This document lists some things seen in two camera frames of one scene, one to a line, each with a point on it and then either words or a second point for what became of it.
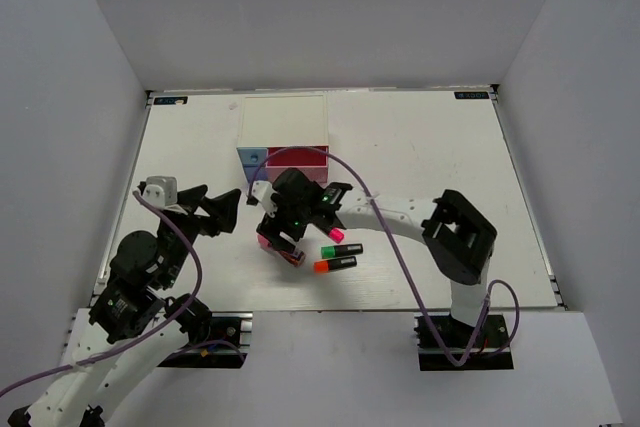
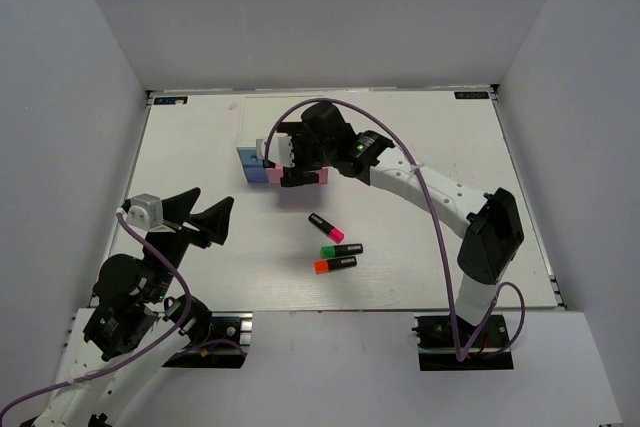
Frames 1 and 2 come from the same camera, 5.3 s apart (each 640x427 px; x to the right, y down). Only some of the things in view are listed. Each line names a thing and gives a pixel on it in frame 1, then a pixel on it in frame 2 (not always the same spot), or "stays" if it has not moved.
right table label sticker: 472,95 stays
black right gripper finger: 285,243 -> 295,176
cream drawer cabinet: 289,120 stays
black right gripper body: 294,218 -> 308,154
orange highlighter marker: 333,264 stays
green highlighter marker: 335,251 stays
